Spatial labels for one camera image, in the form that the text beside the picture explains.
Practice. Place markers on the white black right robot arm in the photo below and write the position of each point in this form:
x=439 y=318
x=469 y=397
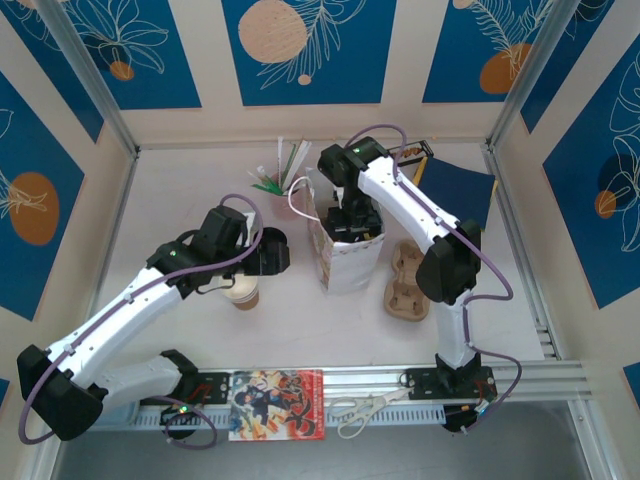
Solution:
x=400 y=195

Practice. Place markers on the black sachet holder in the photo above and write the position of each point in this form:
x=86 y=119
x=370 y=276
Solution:
x=425 y=147

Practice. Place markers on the green straw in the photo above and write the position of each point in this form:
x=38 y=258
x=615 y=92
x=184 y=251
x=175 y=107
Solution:
x=292 y=165

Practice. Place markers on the brown paper coffee cup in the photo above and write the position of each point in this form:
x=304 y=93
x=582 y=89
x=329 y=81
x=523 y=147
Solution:
x=245 y=295

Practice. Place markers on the brown pulp cup carrier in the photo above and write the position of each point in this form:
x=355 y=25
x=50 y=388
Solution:
x=402 y=300

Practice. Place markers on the white wrapped straw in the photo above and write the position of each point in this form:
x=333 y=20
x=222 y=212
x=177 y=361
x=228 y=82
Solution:
x=280 y=155
x=256 y=176
x=302 y=157

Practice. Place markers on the aluminium frame post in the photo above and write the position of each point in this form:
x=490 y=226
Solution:
x=532 y=75
x=105 y=100

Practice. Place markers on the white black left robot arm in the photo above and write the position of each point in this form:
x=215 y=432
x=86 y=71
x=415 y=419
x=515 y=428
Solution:
x=115 y=315

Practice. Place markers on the pink straw cup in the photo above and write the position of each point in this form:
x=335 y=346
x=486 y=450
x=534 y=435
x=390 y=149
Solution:
x=281 y=207

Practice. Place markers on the white printed paper bag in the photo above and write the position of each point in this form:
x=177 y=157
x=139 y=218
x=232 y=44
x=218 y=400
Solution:
x=350 y=270

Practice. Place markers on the aluminium side rail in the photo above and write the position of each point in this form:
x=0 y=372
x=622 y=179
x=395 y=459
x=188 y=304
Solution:
x=120 y=205
x=492 y=153

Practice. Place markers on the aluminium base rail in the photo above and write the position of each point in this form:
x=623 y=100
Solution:
x=360 y=377

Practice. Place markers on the colourful comic book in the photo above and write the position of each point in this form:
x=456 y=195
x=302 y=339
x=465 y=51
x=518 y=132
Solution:
x=275 y=405

